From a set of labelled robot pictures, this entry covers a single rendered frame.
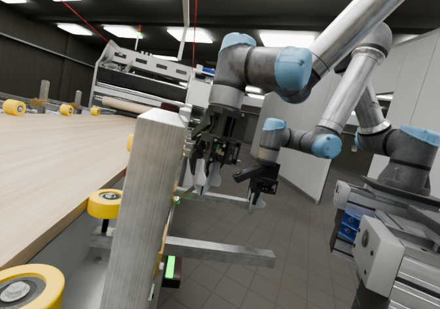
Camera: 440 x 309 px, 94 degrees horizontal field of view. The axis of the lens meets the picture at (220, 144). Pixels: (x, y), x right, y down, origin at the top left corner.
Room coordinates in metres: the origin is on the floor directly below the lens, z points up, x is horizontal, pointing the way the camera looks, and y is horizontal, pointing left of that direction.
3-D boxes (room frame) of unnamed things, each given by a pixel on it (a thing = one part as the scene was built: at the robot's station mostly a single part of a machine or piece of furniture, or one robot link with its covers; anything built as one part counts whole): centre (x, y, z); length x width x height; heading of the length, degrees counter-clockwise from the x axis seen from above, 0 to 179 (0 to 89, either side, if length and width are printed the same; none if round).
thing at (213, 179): (0.47, 0.00, 0.98); 0.06 x 0.03 x 0.09; 30
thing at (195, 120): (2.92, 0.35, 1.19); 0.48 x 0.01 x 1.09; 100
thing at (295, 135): (0.76, -0.28, 1.12); 0.11 x 0.11 x 0.08; 16
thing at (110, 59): (3.17, 1.12, 0.95); 1.65 x 0.70 x 1.90; 100
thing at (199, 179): (0.46, 0.02, 0.98); 0.06 x 0.03 x 0.09; 30
